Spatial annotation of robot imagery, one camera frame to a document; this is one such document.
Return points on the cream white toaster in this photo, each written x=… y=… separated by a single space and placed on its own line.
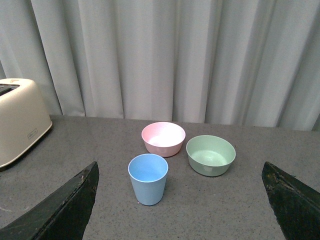
x=24 y=118

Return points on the pink plastic bowl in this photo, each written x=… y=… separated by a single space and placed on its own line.
x=163 y=138

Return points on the blue plastic cup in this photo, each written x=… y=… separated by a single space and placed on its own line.
x=148 y=175

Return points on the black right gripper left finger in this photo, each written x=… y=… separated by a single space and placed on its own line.
x=63 y=215

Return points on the green plastic bowl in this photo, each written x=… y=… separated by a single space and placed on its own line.
x=210 y=155

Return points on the grey curtain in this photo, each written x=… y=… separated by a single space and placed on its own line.
x=232 y=62

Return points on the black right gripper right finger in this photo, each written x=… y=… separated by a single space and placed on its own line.
x=295 y=204

